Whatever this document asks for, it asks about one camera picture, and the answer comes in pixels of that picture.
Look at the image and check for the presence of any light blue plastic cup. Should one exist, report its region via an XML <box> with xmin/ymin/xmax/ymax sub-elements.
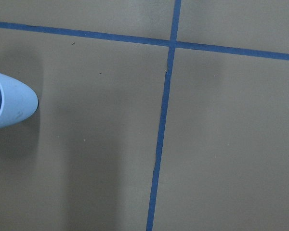
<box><xmin>0</xmin><ymin>73</ymin><xmax>39</xmax><ymax>128</ymax></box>

